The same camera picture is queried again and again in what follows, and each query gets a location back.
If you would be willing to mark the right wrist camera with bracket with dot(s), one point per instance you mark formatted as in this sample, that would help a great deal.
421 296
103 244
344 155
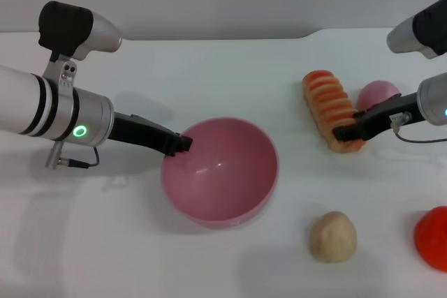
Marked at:
422 29

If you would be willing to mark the pink round bun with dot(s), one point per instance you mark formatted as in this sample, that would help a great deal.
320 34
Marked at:
375 94

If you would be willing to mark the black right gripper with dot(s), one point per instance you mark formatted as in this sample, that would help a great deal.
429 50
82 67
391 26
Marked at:
387 113

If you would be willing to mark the beige round bun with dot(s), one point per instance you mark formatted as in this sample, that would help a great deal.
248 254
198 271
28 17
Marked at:
333 238

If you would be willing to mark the orange striped bread roll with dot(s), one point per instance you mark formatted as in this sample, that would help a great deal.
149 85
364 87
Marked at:
324 102

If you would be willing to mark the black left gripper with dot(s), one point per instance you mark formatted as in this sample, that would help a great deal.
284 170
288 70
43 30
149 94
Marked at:
143 130

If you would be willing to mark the pink plastic bowl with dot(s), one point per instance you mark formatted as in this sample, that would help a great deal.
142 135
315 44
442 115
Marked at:
223 176

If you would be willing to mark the red round bun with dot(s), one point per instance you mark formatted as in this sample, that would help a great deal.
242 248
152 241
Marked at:
433 238

